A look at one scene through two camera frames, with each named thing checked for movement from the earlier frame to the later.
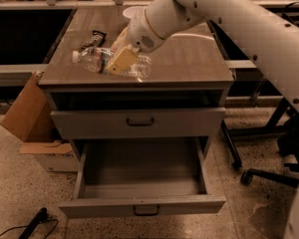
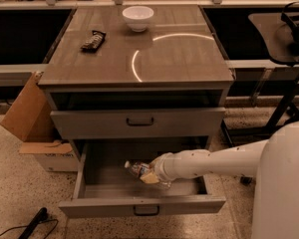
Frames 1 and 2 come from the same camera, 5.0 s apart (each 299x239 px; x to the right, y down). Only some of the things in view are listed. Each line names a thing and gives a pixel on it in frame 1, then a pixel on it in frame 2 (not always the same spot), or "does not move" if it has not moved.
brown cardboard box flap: x=30 y=117 does not move
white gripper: x=140 y=34 → x=161 y=167
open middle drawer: x=143 y=177 does not move
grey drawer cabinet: x=143 y=144 does not move
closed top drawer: x=139 y=122 does not move
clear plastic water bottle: x=96 y=59 → x=137 y=167
